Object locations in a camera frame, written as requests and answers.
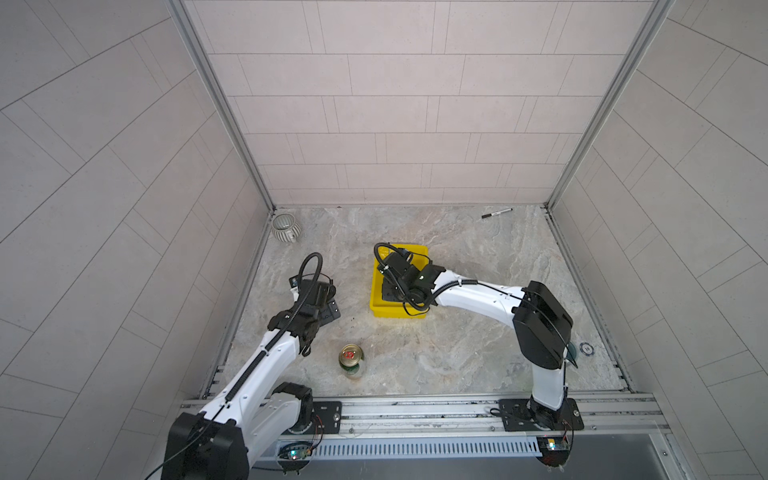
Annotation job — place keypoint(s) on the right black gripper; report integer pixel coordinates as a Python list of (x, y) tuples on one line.
[(386, 292)]

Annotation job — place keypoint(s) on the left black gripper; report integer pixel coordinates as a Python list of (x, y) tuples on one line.
[(328, 314)]

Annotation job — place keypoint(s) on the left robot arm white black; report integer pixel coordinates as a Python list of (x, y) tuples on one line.
[(232, 431)]

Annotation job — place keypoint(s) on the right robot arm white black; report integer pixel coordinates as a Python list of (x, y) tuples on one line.
[(541, 324)]

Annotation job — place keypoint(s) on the yellow plastic bin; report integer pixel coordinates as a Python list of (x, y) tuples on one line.
[(384, 302)]

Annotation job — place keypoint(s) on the green soda can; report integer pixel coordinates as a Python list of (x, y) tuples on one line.
[(351, 359)]

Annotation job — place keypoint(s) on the ribbed glass jar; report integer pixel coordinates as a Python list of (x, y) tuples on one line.
[(286, 228)]

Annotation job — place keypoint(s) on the black white marker pen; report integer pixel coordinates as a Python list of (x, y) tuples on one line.
[(497, 213)]

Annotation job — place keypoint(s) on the left controller board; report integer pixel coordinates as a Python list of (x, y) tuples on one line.
[(299, 451)]

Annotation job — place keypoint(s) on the controller board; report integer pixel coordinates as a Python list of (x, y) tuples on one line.
[(555, 451), (299, 451)]

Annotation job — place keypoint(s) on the grey blue cup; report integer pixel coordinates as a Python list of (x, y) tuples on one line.
[(582, 348)]

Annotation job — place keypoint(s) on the right controller board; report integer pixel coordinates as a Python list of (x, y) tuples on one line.
[(555, 451)]

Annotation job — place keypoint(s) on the left corner metal strip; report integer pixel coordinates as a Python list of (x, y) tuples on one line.
[(192, 41)]

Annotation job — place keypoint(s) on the corner metal strip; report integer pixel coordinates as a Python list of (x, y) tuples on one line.
[(192, 41), (646, 34)]

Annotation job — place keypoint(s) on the right corner metal strip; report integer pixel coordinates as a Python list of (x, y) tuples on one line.
[(646, 34)]

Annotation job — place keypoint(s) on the aluminium mounting rail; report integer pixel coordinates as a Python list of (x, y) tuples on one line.
[(450, 416)]

